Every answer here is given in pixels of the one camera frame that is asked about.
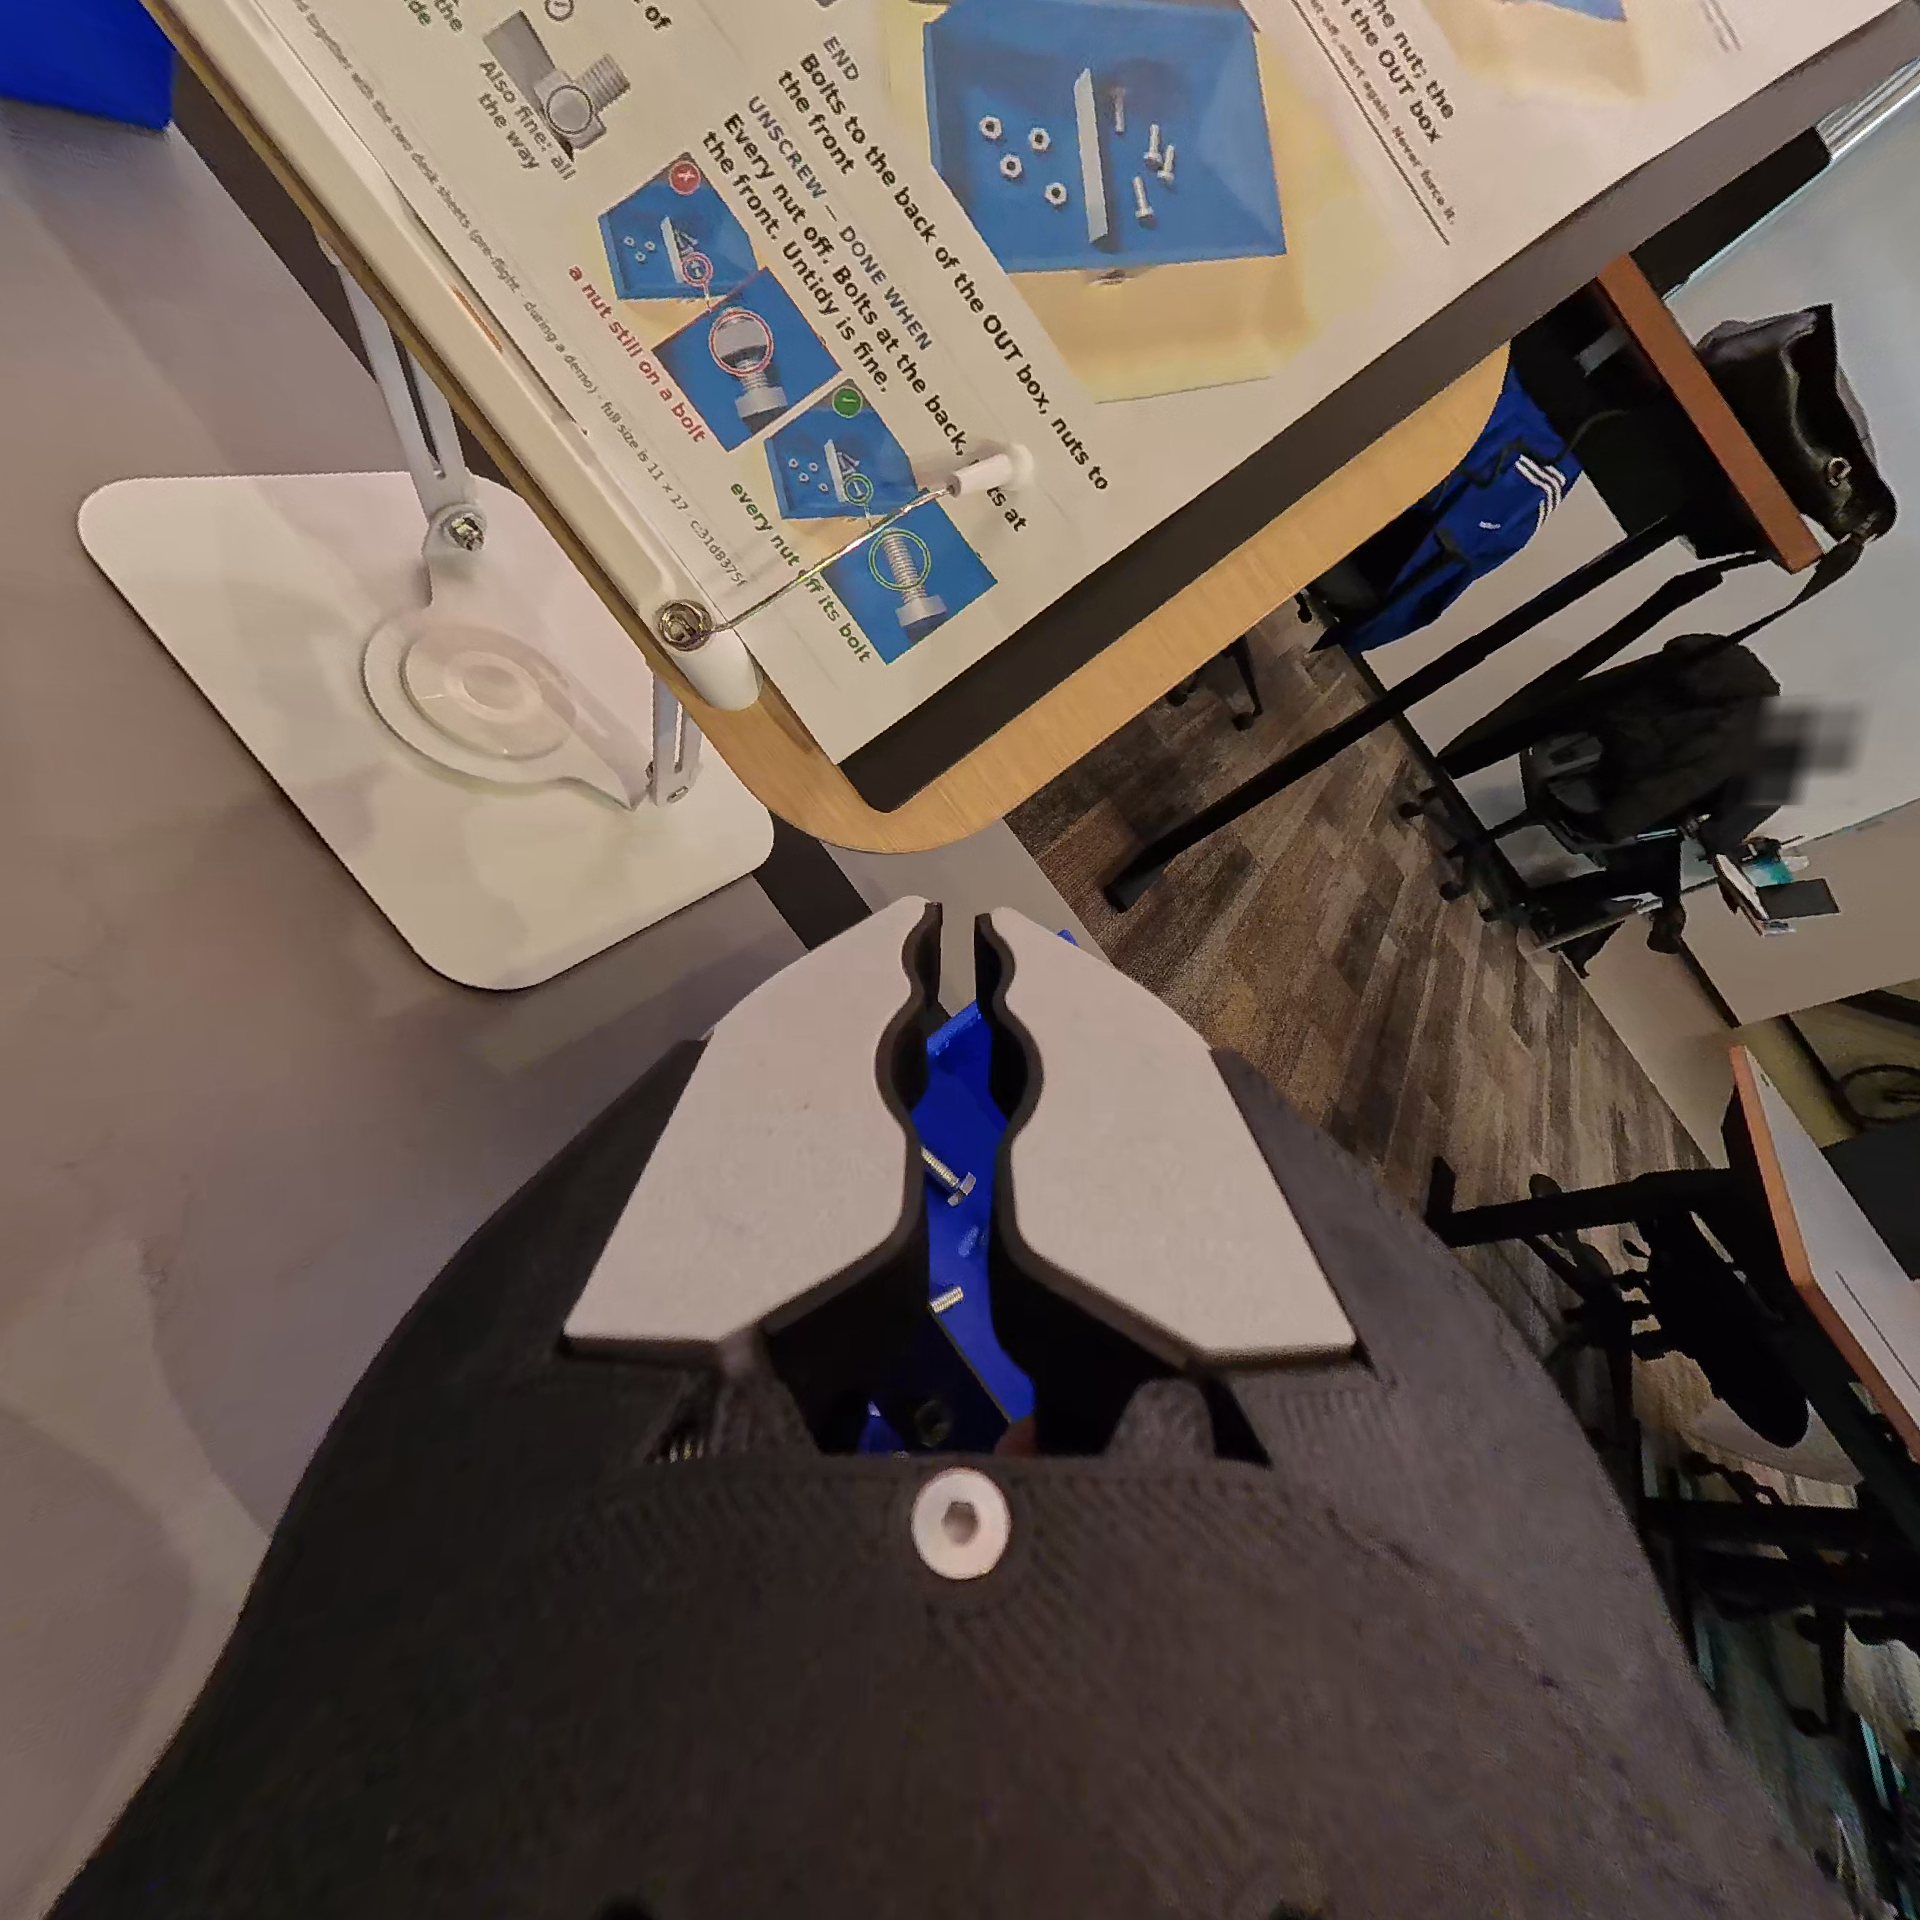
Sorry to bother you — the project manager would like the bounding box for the blue plastic bin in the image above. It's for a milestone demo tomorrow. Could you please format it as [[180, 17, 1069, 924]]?
[[861, 929, 1086, 1455], [0, 0, 176, 127]]

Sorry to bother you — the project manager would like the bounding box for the white table with wooden edge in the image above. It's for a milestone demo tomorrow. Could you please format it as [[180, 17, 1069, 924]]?
[[1424, 1035, 1920, 1502], [1101, 30, 1920, 1037]]

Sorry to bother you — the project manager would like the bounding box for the black bag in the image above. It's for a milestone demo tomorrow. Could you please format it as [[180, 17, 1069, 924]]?
[[1691, 303, 1900, 578]]

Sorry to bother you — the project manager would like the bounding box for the black backpack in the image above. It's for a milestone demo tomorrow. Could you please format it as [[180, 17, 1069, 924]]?
[[1516, 634, 1787, 903]]

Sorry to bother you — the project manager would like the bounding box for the white stand base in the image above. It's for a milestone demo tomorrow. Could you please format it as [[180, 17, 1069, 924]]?
[[76, 0, 1517, 994]]

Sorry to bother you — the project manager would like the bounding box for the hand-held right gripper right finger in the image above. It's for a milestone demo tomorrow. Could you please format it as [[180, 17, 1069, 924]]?
[[977, 903, 1360, 1455]]

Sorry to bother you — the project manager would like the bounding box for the smartphone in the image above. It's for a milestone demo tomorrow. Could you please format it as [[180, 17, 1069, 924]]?
[[1717, 847, 1840, 940]]

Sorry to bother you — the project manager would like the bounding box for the printed instruction sheet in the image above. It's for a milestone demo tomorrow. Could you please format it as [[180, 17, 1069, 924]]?
[[157, 0, 1920, 812]]

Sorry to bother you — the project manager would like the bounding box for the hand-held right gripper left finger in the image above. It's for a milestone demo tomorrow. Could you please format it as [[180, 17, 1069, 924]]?
[[560, 894, 946, 1453]]

